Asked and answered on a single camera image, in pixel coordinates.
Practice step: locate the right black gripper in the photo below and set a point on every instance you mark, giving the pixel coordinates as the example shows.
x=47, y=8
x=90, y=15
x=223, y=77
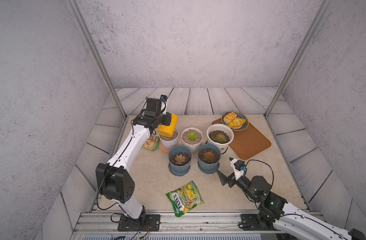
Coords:
x=223, y=178

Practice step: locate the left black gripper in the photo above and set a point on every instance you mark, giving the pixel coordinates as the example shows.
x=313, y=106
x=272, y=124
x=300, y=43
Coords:
x=167, y=121

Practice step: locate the yellow plastic watering can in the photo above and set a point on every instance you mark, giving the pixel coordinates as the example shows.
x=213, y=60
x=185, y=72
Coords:
x=168, y=131

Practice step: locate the blue pot succulent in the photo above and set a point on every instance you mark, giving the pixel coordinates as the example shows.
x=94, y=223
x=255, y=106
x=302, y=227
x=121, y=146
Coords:
x=208, y=158
x=179, y=157

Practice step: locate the white ribbed pot green succulent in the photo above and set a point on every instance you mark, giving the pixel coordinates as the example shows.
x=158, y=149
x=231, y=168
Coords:
x=192, y=138

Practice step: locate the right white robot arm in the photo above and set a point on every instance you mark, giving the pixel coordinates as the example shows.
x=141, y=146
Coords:
x=276, y=213

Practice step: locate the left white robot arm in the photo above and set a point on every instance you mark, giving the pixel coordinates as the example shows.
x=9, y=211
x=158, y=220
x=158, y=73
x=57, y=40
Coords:
x=113, y=178

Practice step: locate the white round pot pinkish soil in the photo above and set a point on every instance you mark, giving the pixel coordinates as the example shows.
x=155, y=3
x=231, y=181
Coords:
x=170, y=142

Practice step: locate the large white pot dark soil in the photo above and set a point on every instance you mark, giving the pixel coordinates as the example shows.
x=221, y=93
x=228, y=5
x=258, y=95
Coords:
x=221, y=136

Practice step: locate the green snack packet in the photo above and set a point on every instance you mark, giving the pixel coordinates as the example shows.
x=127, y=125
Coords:
x=152, y=143

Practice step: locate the terracotta saucer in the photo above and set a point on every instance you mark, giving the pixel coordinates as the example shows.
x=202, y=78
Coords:
x=165, y=149

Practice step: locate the brown rectangular tray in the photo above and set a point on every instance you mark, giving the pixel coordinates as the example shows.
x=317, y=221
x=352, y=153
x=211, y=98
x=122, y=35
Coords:
x=242, y=144

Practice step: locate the green Fox's candy bag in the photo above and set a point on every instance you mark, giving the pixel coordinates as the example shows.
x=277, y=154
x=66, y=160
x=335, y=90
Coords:
x=185, y=198

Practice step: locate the lower yellow pastry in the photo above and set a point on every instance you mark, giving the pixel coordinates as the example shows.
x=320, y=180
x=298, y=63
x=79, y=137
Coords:
x=236, y=123

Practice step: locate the yellow pastry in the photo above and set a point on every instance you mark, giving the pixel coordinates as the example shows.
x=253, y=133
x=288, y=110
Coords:
x=236, y=123
x=229, y=117

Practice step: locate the blue patterned plate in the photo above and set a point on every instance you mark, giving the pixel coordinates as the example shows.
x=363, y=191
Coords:
x=239, y=115

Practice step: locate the upper yellow pastry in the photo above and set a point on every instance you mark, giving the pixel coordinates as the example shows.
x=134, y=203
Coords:
x=229, y=117

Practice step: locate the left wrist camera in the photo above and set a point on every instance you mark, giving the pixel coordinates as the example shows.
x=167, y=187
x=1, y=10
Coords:
x=164, y=99

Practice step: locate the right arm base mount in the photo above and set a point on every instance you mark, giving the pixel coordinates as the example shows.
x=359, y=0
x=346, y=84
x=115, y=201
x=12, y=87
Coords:
x=263, y=221

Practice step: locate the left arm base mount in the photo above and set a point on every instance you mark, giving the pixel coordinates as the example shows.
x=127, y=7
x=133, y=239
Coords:
x=144, y=223

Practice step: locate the aluminium front rail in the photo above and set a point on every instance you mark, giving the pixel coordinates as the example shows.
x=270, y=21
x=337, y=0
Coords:
x=195, y=223

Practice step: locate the left aluminium frame post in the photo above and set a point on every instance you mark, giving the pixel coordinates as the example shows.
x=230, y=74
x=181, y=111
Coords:
x=80, y=21

